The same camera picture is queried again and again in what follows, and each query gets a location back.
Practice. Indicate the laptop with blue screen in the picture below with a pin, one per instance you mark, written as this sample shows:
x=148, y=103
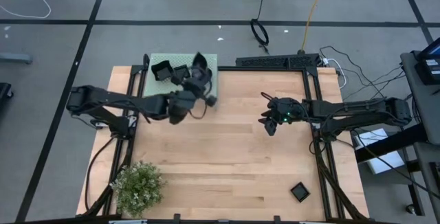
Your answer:
x=434, y=50

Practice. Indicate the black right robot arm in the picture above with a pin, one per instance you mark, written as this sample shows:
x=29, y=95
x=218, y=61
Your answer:
x=350, y=109

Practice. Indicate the black aluminium extrusion frame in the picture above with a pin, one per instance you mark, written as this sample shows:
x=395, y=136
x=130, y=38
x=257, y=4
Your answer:
x=261, y=68

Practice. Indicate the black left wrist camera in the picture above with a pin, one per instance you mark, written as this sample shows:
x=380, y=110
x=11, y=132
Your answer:
x=193, y=88

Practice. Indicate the black object on floor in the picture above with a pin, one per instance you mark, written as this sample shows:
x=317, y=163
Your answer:
x=4, y=91

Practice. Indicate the black leaf-shaped mini plate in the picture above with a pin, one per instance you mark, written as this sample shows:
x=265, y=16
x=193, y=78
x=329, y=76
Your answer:
x=200, y=60

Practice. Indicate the green artificial potted plant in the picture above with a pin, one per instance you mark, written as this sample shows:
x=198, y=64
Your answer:
x=137, y=189

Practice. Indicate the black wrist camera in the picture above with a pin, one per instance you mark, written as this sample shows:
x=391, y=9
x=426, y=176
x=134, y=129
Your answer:
x=284, y=108
x=193, y=88

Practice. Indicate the gray floor bar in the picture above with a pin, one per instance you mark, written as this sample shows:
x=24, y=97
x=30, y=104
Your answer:
x=15, y=58

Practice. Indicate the mint green perforated small table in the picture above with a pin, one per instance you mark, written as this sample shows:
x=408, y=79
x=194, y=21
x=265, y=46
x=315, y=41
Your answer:
x=156, y=86

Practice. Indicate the black table edge clamp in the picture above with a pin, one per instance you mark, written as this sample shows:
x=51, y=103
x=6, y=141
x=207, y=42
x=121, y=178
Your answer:
x=177, y=218
x=276, y=219

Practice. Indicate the black small square mini plate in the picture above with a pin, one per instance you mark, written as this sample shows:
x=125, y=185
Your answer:
x=300, y=192
x=184, y=70

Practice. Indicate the gray side desk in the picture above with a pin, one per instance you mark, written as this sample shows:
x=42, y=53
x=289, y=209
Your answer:
x=424, y=107

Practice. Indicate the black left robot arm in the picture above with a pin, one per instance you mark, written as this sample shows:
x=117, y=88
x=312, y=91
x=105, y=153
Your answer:
x=120, y=98

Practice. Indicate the black caster wheel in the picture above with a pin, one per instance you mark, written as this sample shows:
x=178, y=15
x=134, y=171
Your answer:
x=411, y=210

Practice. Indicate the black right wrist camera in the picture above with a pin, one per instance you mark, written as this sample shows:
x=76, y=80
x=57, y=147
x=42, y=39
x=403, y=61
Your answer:
x=284, y=108

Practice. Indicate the black stand crossbar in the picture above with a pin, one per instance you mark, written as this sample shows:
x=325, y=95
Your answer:
x=388, y=145

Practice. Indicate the black wavy square mini plate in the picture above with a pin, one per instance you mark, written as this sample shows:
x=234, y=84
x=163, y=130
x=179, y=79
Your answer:
x=161, y=73

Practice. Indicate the black device with labels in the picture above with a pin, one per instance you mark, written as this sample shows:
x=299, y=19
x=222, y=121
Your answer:
x=428, y=74

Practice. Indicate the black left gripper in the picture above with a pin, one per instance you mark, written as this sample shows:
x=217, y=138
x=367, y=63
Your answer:
x=212, y=101

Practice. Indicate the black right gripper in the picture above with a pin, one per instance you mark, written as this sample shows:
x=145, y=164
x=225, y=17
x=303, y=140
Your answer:
x=271, y=129

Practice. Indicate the white flat box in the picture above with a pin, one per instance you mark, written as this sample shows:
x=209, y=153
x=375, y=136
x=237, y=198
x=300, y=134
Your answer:
x=385, y=160

